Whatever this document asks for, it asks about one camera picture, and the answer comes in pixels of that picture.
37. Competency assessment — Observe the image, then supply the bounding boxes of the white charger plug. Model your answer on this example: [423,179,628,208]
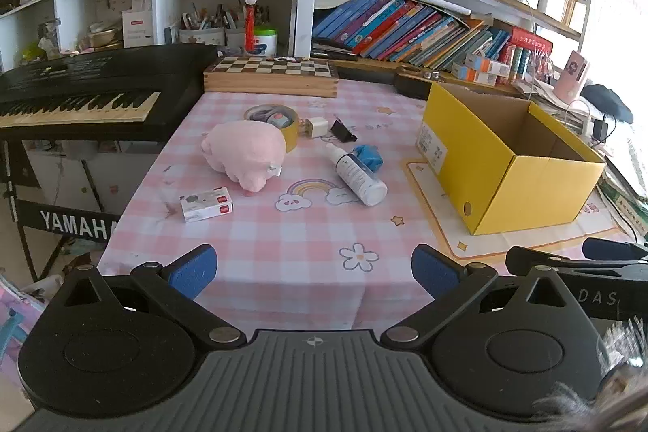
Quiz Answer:
[298,115,331,139]

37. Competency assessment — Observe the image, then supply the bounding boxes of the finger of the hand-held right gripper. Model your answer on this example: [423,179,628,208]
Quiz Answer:
[582,237,648,262]
[506,246,648,282]

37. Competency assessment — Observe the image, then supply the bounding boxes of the pink patterned bag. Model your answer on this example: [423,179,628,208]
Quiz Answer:
[0,270,51,392]

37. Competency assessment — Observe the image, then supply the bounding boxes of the dark brown box metal knobs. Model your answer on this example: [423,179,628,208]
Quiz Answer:
[395,66,446,101]

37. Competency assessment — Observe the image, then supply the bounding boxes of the black hat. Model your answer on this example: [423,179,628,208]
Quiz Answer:
[581,85,635,125]

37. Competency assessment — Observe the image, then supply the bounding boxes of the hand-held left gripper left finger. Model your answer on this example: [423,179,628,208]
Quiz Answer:
[48,244,249,352]

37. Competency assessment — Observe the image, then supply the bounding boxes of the white cubby shelf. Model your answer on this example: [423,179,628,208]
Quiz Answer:
[0,0,305,63]

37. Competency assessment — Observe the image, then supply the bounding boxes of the beige orange-edged placemat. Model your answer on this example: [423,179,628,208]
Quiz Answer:
[402,159,629,261]

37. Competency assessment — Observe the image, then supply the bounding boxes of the white tub green lid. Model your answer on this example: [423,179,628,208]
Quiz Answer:
[253,26,278,57]

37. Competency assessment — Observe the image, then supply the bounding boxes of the wooden chessboard box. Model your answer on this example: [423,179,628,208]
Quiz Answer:
[203,56,339,99]

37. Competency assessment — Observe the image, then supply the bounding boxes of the pink plush pig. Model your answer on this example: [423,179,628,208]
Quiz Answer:
[200,121,285,195]

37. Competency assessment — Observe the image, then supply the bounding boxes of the white power strip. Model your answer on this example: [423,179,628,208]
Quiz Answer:
[567,111,595,136]

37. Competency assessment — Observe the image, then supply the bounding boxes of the black keyboard stand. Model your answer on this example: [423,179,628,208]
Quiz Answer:
[0,141,122,283]

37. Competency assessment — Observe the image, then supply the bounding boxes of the row of leaning colourful books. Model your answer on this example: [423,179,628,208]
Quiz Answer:
[311,0,512,71]

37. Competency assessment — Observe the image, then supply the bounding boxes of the yellow cardboard box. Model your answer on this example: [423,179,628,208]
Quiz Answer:
[416,82,607,236]

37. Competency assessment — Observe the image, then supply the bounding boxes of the blue plastic bag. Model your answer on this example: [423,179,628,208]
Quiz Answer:
[352,145,384,172]

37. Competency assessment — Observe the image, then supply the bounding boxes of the red gift box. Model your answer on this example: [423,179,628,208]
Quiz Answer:
[511,27,554,53]

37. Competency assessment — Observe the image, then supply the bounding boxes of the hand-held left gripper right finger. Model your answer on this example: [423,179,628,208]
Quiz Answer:
[381,245,590,350]

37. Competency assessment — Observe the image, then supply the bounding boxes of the gold bowl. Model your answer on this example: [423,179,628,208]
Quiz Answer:
[88,24,122,51]

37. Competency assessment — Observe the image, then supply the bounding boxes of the red glue bottle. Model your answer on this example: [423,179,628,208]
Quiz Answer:
[244,0,256,55]

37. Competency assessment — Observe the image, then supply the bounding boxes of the black binder clip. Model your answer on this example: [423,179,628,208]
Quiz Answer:
[329,113,358,143]

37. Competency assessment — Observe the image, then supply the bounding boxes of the small white red carton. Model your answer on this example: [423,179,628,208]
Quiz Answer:
[179,188,234,224]

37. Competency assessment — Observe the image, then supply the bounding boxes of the white plastic bottle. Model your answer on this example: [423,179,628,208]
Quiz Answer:
[326,143,388,206]

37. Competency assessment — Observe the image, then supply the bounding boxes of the pen holder with brushes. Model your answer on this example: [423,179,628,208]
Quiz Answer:
[178,2,226,45]

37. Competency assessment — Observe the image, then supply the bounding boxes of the yellow tape roll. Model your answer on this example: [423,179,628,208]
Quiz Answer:
[243,104,301,154]

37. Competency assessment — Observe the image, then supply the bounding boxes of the orange and white carton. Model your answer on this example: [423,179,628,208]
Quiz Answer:
[466,55,510,75]
[452,65,499,87]

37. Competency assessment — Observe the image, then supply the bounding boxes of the pink cartoon card box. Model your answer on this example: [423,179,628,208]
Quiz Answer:
[554,51,590,101]

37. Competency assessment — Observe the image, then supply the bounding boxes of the white box red stripe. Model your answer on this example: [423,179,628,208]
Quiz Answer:
[122,0,153,48]

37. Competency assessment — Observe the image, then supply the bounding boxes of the black electronic keyboard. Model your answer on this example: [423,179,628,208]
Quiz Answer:
[0,43,221,142]

